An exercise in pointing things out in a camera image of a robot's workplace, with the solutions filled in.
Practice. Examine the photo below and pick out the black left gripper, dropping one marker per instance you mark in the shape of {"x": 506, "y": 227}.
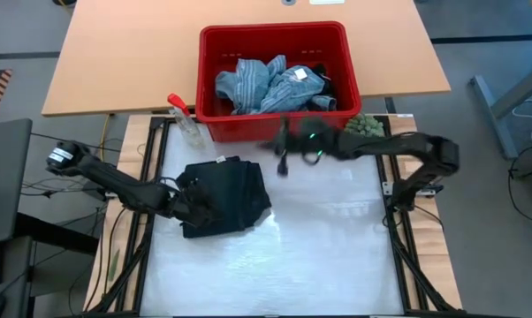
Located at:
{"x": 191, "y": 203}

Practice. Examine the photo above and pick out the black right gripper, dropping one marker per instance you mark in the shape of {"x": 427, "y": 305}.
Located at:
{"x": 316, "y": 139}

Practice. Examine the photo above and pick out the dark denim jeans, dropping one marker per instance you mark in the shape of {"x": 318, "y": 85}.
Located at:
{"x": 235, "y": 194}

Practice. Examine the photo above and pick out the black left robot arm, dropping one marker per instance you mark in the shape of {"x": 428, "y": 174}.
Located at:
{"x": 111, "y": 181}

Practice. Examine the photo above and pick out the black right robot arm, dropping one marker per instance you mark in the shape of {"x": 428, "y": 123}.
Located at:
{"x": 403, "y": 143}

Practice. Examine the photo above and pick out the red plastic laundry bin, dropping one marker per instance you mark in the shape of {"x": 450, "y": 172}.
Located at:
{"x": 257, "y": 40}

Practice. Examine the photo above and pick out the blue striped shirt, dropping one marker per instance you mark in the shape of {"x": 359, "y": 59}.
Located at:
{"x": 292, "y": 90}

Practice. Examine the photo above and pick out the clear spray bottle red trigger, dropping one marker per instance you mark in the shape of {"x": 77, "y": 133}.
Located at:
{"x": 188, "y": 126}

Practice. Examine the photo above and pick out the green spiky ball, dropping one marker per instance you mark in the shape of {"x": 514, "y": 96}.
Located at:
{"x": 364, "y": 126}

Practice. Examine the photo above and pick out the grey desk grommet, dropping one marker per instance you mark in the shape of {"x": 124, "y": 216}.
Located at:
{"x": 288, "y": 2}

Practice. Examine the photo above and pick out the white desk label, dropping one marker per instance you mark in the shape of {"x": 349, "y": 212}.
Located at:
{"x": 326, "y": 2}

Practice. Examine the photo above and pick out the tan wooden desk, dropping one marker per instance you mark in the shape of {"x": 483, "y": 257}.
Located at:
{"x": 129, "y": 57}

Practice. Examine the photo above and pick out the grey laptop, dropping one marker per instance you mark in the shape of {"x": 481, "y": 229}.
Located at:
{"x": 5, "y": 176}

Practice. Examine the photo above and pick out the grey desk leg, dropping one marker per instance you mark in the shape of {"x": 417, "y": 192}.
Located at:
{"x": 509, "y": 101}

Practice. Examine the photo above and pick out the black aluminium frame rail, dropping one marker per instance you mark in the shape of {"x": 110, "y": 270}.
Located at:
{"x": 409, "y": 265}
{"x": 135, "y": 256}

